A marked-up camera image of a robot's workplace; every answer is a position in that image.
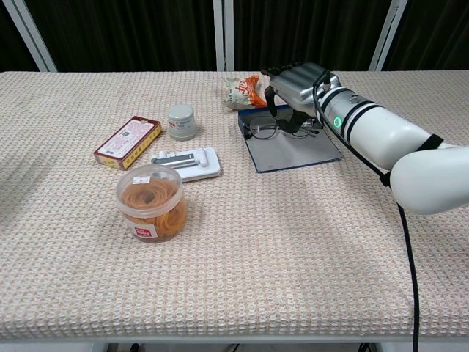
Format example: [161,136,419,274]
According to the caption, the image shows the small grey jar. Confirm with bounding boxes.
[167,104,198,142]

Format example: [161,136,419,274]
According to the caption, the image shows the red yellow flat carton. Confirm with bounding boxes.
[92,115,163,171]

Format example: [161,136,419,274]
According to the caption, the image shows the white slanted frame post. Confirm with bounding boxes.
[369,0,408,72]
[0,0,58,73]

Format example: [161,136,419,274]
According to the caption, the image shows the white table frame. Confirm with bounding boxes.
[0,331,469,352]

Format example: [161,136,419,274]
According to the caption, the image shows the beige woven tablecloth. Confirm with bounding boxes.
[0,70,469,337]

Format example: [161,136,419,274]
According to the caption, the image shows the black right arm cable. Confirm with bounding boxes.
[312,71,421,352]

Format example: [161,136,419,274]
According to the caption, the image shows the white double frame post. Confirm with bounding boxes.
[213,0,235,72]

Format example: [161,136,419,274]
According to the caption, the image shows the thin-framed eyeglasses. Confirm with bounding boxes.
[243,115,322,142]

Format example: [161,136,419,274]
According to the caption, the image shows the black curtain panel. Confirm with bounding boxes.
[233,0,394,72]
[0,0,40,73]
[383,0,469,72]
[21,0,218,72]

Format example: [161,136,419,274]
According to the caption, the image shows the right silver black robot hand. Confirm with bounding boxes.
[260,61,344,133]

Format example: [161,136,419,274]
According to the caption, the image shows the orange white snack bag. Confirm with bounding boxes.
[224,74,270,110]

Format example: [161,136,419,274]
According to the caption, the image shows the clear rubber band jar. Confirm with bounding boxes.
[116,164,188,243]

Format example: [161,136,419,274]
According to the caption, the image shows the dark blue glasses case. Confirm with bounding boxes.
[237,104,344,173]

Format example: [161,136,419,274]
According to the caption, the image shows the white tray with silver tool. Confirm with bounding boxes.
[150,147,223,183]

